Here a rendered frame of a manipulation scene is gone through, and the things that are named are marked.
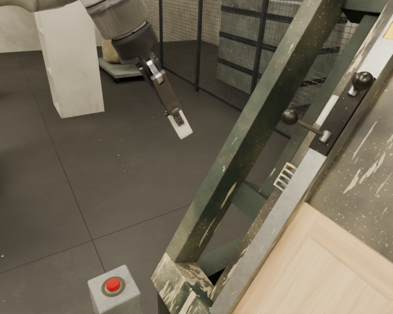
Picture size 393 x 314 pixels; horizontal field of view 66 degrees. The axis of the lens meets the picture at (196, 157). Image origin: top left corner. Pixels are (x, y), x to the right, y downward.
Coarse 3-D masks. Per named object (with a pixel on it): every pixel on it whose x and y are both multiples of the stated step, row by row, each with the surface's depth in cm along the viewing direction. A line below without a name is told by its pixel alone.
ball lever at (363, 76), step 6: (360, 72) 58; (366, 72) 57; (354, 78) 58; (360, 78) 57; (366, 78) 57; (372, 78) 57; (354, 84) 58; (360, 84) 57; (366, 84) 57; (372, 84) 58; (354, 90) 66; (360, 90) 59; (354, 96) 68
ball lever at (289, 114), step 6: (282, 114) 68; (288, 114) 67; (294, 114) 66; (282, 120) 69; (288, 120) 67; (294, 120) 67; (300, 120) 68; (306, 126) 69; (312, 126) 69; (318, 132) 70; (324, 132) 70; (330, 132) 70; (324, 138) 70
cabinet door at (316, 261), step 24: (312, 216) 72; (288, 240) 75; (312, 240) 71; (336, 240) 67; (360, 240) 64; (264, 264) 78; (288, 264) 73; (312, 264) 70; (336, 264) 66; (360, 264) 63; (384, 264) 60; (264, 288) 76; (288, 288) 72; (312, 288) 69; (336, 288) 65; (360, 288) 62; (384, 288) 59; (240, 312) 80; (264, 312) 75; (288, 312) 71; (312, 312) 67; (336, 312) 64; (360, 312) 61; (384, 312) 58
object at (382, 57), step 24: (384, 48) 67; (384, 72) 67; (336, 144) 70; (312, 168) 72; (288, 192) 75; (312, 192) 75; (288, 216) 74; (264, 240) 77; (240, 264) 81; (240, 288) 79; (216, 312) 83
